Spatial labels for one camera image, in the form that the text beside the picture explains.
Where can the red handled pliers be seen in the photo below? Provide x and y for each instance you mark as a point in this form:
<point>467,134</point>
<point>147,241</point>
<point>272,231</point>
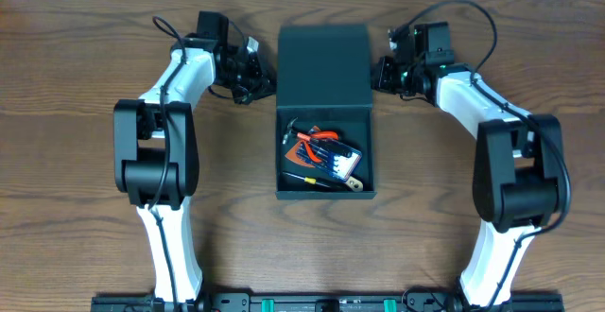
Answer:
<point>322,140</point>

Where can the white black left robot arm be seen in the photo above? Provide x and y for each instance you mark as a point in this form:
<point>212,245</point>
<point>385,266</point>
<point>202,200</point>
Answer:
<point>156,159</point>

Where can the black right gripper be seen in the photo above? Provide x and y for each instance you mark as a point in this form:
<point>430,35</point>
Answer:
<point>374,67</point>

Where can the small claw hammer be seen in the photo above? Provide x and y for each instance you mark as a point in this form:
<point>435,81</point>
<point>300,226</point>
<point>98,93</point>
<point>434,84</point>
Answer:
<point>290,133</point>

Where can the black gift box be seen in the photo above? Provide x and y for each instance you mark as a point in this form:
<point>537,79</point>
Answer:
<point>324,83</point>

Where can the black yellow screwdriver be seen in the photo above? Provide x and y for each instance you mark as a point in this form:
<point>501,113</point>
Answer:
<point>315,181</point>

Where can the blue precision screwdriver set case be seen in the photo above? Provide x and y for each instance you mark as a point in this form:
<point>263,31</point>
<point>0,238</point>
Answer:
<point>339,167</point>

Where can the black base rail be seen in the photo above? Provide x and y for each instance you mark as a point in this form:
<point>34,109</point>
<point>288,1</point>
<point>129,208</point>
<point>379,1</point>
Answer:
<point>410,301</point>

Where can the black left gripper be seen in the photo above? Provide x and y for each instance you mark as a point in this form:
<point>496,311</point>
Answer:
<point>258,78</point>

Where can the orange scraper wooden handle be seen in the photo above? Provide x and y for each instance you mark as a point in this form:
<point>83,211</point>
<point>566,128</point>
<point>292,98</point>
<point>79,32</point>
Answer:
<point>352,184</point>

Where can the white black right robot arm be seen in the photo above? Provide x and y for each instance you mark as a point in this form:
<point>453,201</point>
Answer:
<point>521,186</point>

